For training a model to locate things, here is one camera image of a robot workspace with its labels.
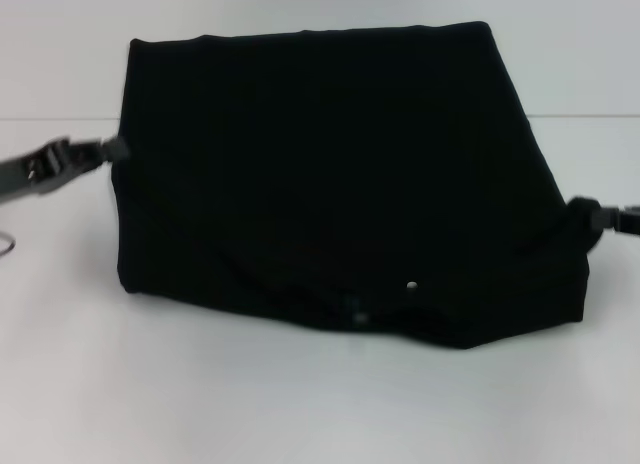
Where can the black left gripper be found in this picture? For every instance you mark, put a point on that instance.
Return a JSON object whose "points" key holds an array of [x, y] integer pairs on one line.
{"points": [[35, 174]]}

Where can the black shirt with FREE print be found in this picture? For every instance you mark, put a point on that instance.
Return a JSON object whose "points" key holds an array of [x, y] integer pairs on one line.
{"points": [[320, 159]]}

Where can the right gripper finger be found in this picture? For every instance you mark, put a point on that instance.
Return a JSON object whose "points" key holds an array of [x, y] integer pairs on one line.
{"points": [[615, 220]]}

